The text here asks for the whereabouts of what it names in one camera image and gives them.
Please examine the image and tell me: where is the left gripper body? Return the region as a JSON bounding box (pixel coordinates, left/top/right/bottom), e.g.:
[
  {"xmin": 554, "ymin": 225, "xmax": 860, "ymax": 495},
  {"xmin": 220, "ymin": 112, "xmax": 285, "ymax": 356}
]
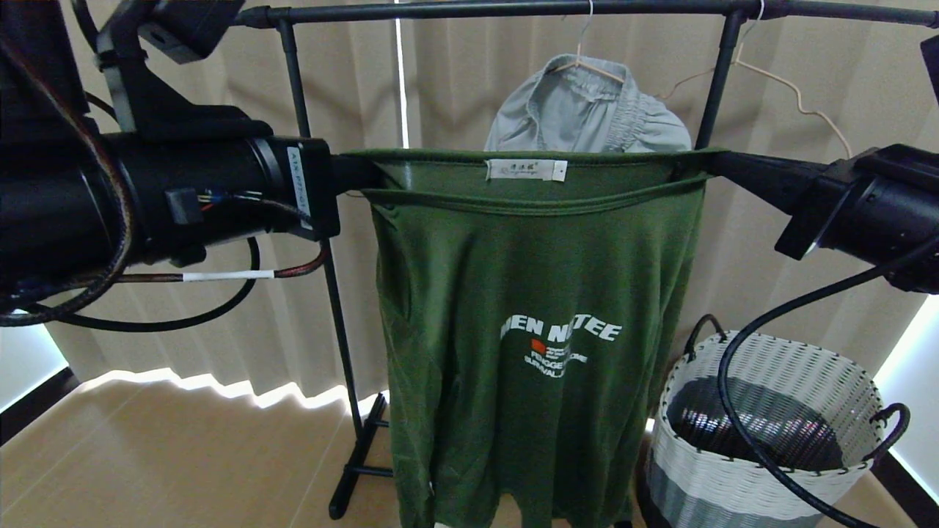
[{"xmin": 0, "ymin": 136, "xmax": 342, "ymax": 288}]

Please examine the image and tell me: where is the pink clothes hanger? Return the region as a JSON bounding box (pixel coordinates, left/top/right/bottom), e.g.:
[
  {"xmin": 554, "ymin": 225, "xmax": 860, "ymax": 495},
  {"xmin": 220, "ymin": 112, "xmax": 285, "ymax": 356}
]
[
  {"xmin": 657, "ymin": 0, "xmax": 855, "ymax": 158},
  {"xmin": 554, "ymin": 0, "xmax": 628, "ymax": 85}
]

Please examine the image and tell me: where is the black cable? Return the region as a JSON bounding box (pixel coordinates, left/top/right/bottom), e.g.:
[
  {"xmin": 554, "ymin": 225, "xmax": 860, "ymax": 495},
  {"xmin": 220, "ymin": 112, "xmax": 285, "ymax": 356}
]
[
  {"xmin": 51, "ymin": 235, "xmax": 261, "ymax": 332},
  {"xmin": 717, "ymin": 235, "xmax": 939, "ymax": 528}
]

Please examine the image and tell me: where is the black clothes rack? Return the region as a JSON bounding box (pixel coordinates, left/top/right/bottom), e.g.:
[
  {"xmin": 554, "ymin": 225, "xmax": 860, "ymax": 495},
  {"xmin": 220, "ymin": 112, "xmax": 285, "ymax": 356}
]
[{"xmin": 235, "ymin": 0, "xmax": 939, "ymax": 520}]

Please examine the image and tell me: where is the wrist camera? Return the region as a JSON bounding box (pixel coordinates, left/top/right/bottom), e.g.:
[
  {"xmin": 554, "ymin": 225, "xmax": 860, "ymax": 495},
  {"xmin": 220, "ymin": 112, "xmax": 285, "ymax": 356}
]
[
  {"xmin": 95, "ymin": 0, "xmax": 246, "ymax": 140},
  {"xmin": 921, "ymin": 33, "xmax": 939, "ymax": 103}
]

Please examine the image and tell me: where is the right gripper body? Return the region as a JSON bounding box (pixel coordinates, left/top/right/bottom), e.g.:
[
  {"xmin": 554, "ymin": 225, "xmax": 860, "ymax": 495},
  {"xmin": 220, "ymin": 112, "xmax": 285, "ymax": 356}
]
[{"xmin": 774, "ymin": 144, "xmax": 939, "ymax": 294}]

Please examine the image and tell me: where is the beige curtain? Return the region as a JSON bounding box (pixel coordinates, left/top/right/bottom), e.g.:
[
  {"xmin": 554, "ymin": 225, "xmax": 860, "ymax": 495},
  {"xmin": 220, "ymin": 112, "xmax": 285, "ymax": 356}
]
[{"xmin": 0, "ymin": 0, "xmax": 939, "ymax": 411}]

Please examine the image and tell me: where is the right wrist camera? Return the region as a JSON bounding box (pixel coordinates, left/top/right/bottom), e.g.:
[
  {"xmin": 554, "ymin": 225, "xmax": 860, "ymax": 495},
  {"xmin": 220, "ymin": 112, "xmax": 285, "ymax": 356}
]
[{"xmin": 921, "ymin": 33, "xmax": 939, "ymax": 103}]

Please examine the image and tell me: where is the white laundry basket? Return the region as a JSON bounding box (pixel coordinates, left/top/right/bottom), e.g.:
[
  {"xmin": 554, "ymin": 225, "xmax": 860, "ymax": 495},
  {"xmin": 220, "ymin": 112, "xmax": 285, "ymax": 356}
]
[{"xmin": 644, "ymin": 314, "xmax": 912, "ymax": 528}]

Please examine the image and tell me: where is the green garment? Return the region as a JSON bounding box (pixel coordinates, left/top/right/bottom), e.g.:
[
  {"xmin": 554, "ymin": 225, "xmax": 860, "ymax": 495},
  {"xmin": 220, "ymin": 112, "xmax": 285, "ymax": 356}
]
[{"xmin": 345, "ymin": 147, "xmax": 723, "ymax": 528}]

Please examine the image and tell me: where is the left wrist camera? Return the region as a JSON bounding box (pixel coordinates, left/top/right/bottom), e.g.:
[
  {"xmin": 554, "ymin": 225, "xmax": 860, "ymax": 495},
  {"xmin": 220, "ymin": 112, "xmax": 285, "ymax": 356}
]
[{"xmin": 95, "ymin": 0, "xmax": 246, "ymax": 140}]

